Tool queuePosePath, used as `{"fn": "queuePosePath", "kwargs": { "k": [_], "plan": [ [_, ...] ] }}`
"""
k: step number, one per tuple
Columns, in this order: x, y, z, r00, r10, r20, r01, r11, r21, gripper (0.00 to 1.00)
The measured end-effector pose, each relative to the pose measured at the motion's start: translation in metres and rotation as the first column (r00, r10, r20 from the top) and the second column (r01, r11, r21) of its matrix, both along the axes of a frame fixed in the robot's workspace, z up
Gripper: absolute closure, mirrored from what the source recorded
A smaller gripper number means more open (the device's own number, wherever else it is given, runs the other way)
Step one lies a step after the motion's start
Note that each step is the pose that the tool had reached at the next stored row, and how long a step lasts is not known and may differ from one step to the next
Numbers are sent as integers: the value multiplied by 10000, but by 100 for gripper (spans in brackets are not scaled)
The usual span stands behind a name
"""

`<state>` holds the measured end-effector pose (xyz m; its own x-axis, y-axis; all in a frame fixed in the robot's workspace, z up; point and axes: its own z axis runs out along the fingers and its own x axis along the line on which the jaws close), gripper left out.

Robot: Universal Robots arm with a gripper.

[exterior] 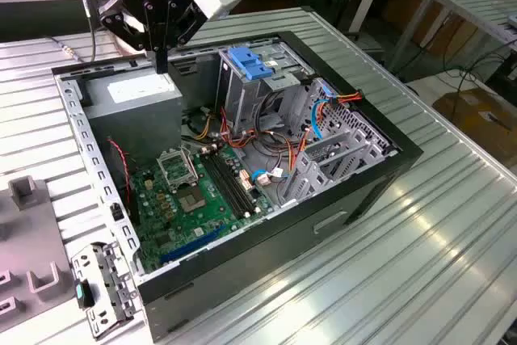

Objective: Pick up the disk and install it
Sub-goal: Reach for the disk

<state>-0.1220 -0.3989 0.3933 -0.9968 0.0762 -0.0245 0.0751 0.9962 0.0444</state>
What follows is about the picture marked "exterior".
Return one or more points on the green motherboard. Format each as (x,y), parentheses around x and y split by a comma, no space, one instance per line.
(210,199)

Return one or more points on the grey metal disk bay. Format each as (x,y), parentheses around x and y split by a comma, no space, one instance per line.
(347,147)

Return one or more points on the blue expansion slot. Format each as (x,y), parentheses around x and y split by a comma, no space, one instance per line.
(190,246)

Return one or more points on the black clip with teal tab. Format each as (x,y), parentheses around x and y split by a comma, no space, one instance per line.
(87,294)

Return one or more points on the metal slat side table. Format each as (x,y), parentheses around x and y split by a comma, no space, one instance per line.
(476,5)

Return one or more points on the grey power supply box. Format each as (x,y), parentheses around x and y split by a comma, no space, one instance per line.
(133,127)

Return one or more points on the black open PC case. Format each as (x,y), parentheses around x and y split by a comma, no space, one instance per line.
(242,256)

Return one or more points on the CPU socket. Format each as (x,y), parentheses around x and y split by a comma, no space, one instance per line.
(192,199)

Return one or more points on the brown cardboard box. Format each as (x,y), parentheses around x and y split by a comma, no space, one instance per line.
(476,119)

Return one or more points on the small black case latch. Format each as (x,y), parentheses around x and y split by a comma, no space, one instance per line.
(116,211)

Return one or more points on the grey drive cage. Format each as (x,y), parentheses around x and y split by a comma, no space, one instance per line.
(242,94)

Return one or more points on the silver slot bracket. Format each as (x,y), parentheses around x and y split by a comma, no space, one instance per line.
(117,280)

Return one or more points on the grey parts rack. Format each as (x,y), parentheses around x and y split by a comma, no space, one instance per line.
(24,248)

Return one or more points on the black RAM slot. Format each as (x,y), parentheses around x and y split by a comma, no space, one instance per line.
(233,183)
(240,183)
(227,183)
(220,183)

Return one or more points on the blue plastic drive latch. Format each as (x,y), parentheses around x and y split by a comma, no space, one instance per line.
(250,64)

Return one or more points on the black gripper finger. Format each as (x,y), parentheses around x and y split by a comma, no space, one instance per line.
(121,22)
(190,23)

